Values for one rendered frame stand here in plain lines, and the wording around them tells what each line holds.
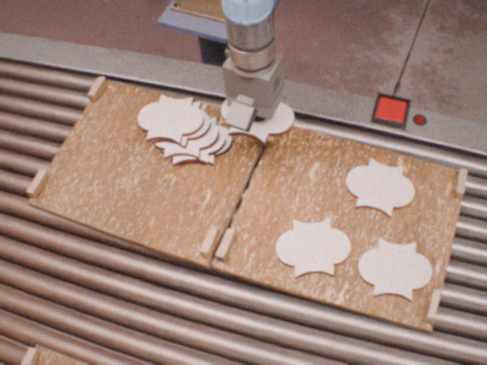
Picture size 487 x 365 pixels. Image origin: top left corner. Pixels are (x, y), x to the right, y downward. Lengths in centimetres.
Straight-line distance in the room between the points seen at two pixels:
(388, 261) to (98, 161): 62
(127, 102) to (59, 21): 181
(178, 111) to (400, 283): 55
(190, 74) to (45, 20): 184
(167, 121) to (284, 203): 29
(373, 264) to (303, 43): 178
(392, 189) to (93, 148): 62
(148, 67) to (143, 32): 146
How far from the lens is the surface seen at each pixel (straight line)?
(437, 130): 136
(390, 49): 281
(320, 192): 122
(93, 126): 138
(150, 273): 119
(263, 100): 106
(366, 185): 122
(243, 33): 95
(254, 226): 118
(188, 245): 118
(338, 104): 137
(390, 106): 137
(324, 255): 114
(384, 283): 112
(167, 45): 286
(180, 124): 126
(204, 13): 164
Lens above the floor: 197
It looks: 57 degrees down
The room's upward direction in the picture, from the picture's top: 8 degrees counter-clockwise
